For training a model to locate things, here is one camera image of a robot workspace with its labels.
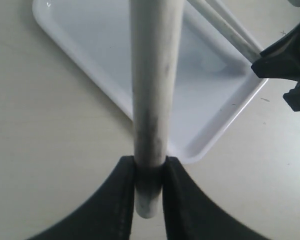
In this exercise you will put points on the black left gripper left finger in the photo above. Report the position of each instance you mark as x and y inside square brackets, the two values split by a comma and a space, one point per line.
[106, 215]

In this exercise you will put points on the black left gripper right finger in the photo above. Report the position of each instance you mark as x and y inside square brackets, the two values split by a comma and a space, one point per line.
[189, 214]

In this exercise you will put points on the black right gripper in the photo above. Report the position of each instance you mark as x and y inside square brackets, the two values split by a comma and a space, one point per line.
[281, 60]

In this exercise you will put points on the white drumstick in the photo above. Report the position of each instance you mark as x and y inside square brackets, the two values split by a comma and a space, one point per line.
[155, 27]
[226, 30]

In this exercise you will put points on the white plastic tray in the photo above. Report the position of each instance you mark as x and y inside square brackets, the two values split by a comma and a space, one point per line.
[214, 81]

